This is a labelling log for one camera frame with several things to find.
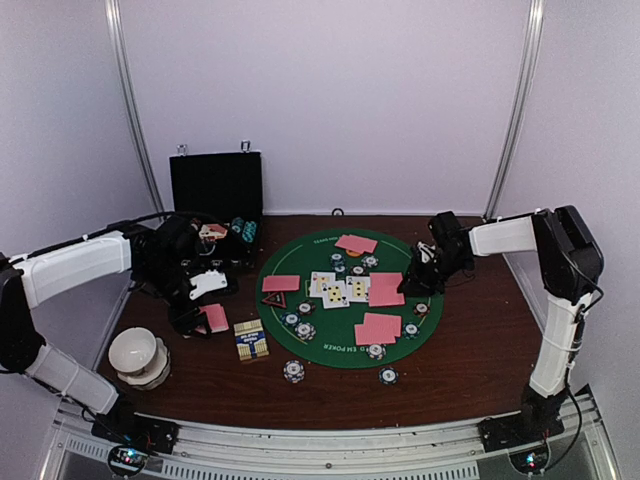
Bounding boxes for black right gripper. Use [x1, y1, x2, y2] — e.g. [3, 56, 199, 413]
[398, 249, 473, 296]

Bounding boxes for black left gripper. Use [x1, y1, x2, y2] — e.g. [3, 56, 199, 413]
[137, 259, 212, 338]

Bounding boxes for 100 chip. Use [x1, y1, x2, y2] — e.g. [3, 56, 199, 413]
[296, 301, 316, 316]
[413, 302, 431, 318]
[350, 265, 366, 276]

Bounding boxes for face-down card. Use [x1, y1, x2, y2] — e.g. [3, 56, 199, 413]
[368, 272, 405, 307]

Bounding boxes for dealt card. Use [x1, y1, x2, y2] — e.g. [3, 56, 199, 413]
[335, 234, 378, 254]
[363, 312, 402, 337]
[262, 275, 300, 293]

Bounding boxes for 50 chips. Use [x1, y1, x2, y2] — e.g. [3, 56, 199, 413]
[329, 253, 346, 273]

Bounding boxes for five of spades card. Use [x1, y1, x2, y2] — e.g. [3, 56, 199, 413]
[322, 280, 350, 309]

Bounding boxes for three of hearts card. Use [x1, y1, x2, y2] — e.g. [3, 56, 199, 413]
[309, 271, 336, 298]

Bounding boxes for blue green 50 chip stack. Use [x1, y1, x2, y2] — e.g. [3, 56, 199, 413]
[378, 367, 399, 385]

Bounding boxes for blue beige 10 chip stack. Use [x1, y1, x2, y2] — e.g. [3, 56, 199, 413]
[283, 360, 305, 383]

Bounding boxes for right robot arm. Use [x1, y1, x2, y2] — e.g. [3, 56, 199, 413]
[397, 205, 604, 442]

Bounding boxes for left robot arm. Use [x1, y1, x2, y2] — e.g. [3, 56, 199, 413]
[1, 212, 228, 444]

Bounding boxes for white bowl stack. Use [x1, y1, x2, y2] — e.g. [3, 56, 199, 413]
[108, 327, 171, 391]

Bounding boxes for blue yellow card box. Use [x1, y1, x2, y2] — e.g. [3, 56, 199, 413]
[233, 319, 270, 361]

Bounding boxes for clear acrylic dealer button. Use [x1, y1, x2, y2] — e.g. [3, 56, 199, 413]
[195, 239, 216, 256]

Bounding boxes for boxed red card deck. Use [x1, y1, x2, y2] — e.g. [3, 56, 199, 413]
[199, 224, 228, 241]

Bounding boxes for red triangular all-in marker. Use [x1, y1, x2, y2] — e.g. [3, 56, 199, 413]
[261, 292, 287, 309]

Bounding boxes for green round poker mat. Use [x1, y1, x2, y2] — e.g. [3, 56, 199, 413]
[256, 229, 444, 369]

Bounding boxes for teal blue chip row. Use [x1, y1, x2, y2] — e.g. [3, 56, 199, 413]
[241, 221, 258, 244]

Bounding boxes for black poker chip case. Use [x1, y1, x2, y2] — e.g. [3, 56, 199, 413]
[169, 151, 264, 268]

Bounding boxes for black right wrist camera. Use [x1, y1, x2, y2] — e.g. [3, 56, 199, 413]
[411, 211, 464, 267]

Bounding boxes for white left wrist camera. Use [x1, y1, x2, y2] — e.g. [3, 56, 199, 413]
[189, 270, 228, 300]

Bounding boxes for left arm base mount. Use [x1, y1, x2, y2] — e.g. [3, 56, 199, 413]
[91, 415, 179, 454]

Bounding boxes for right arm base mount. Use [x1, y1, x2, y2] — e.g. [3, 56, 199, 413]
[477, 414, 565, 453]

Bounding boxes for aluminium front rail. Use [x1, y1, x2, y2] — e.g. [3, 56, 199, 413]
[37, 384, 624, 480]

